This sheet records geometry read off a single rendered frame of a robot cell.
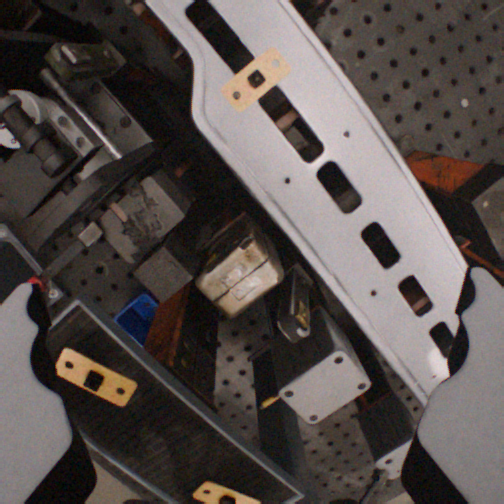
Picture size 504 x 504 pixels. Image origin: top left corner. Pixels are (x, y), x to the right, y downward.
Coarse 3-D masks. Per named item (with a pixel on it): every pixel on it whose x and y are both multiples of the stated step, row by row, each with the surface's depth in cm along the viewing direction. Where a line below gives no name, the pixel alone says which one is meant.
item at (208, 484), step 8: (208, 480) 45; (200, 488) 45; (208, 488) 45; (216, 488) 45; (224, 488) 45; (200, 496) 45; (208, 496) 45; (216, 496) 46; (224, 496) 45; (232, 496) 46; (240, 496) 46; (248, 496) 46
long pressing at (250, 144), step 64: (192, 0) 42; (256, 0) 42; (192, 64) 44; (320, 64) 45; (256, 128) 47; (320, 128) 48; (384, 128) 48; (256, 192) 50; (320, 192) 50; (384, 192) 51; (320, 256) 53; (448, 256) 54; (384, 320) 57; (448, 320) 57
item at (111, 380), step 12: (60, 360) 38; (72, 360) 38; (84, 360) 38; (60, 372) 39; (72, 372) 39; (84, 372) 39; (96, 372) 39; (108, 372) 39; (84, 384) 38; (96, 384) 39; (108, 384) 39; (120, 384) 39; (132, 384) 39; (108, 396) 40; (120, 396) 40
